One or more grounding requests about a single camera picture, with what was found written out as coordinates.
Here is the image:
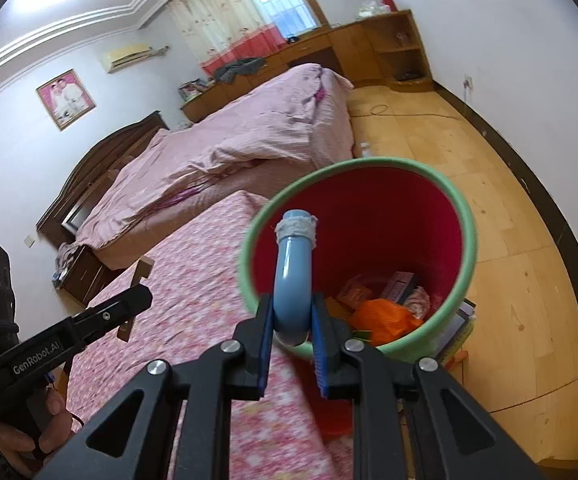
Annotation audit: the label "orange foam fruit net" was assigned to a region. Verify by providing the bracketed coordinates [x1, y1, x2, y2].
[348, 298, 423, 347]

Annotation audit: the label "wooden notched stick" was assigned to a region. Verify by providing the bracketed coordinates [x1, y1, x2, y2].
[116, 256, 154, 342]

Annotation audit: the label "blue plastic bottle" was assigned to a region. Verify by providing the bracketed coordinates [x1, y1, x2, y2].
[272, 209, 317, 347]

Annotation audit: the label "person's left hand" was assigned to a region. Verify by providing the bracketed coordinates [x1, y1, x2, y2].
[0, 387, 74, 478]

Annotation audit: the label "dark wooden nightstand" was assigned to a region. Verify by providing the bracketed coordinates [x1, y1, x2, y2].
[57, 246, 121, 308]

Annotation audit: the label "brown mattress bed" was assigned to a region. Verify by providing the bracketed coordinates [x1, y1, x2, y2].
[93, 156, 330, 271]

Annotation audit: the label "floral pink bed sheet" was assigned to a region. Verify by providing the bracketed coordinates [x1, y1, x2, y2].
[66, 191, 353, 479]

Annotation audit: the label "red bin with green rim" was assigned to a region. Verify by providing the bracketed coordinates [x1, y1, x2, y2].
[238, 157, 478, 362]

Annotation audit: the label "dark wooden headboard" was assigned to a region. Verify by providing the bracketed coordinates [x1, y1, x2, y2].
[36, 110, 167, 247]

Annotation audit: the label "pink quilt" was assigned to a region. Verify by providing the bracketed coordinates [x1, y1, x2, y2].
[76, 63, 354, 254]

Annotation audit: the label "grey clothes on desk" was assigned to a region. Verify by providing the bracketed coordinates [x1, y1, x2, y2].
[213, 58, 266, 84]

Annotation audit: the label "long wooden desk cabinet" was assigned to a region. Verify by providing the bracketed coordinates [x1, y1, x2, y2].
[182, 10, 433, 122]

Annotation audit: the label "floral window curtain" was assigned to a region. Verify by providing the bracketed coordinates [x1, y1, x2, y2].
[166, 0, 286, 75]

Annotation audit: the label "framed wall picture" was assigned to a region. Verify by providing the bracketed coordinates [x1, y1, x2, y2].
[36, 70, 96, 131]

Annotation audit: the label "wall air conditioner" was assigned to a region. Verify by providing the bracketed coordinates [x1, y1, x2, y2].
[100, 44, 154, 74]

